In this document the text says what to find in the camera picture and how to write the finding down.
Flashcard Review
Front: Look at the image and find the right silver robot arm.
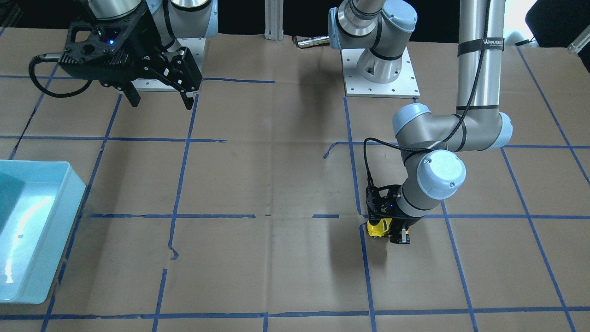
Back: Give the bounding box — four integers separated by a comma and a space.
58, 0, 217, 109

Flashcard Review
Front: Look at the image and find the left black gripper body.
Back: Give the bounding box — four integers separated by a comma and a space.
366, 184, 421, 227

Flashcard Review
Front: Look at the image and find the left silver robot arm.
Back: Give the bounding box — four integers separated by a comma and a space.
328, 0, 513, 244

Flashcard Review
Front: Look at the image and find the brown paper table cover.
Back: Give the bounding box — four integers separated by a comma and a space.
1, 28, 589, 332

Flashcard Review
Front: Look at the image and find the light blue plastic bin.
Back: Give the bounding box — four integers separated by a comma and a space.
0, 160, 86, 304

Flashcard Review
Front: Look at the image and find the aluminium frame post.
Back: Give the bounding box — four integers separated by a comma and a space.
264, 0, 284, 44

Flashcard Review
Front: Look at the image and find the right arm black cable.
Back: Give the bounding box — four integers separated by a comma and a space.
29, 53, 93, 99

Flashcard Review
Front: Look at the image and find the yellow beetle toy car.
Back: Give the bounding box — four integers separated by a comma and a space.
366, 217, 393, 239

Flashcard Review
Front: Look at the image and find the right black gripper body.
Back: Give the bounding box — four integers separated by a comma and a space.
58, 9, 202, 92

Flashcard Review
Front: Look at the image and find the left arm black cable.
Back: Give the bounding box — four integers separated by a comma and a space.
363, 0, 494, 190

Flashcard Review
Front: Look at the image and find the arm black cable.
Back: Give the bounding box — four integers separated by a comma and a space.
363, 0, 494, 190
29, 53, 93, 99

